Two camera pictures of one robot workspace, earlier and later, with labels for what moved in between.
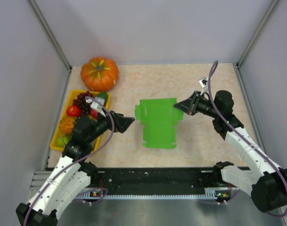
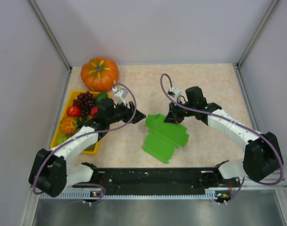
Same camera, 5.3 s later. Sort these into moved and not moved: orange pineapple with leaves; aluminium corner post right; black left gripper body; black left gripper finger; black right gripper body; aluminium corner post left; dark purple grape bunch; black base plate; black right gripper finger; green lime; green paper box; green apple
Moved: black right gripper body; black left gripper finger; green paper box; black right gripper finger; black left gripper body
Not moved: aluminium corner post left; green apple; dark purple grape bunch; orange pineapple with leaves; aluminium corner post right; green lime; black base plate
